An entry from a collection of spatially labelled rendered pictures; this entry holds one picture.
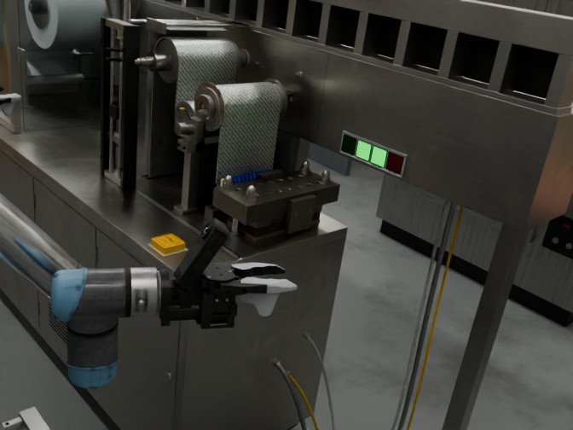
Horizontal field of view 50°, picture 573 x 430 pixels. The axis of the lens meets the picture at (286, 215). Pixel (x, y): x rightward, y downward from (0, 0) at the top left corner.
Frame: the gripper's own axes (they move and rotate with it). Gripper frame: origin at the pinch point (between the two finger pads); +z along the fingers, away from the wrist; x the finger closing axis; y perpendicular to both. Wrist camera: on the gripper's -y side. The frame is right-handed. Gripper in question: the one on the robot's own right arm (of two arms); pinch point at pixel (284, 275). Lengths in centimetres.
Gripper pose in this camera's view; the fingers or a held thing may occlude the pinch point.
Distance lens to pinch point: 100.5
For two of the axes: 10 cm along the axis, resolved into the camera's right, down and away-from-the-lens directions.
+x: 2.9, 2.9, -9.1
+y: -0.9, 9.6, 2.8
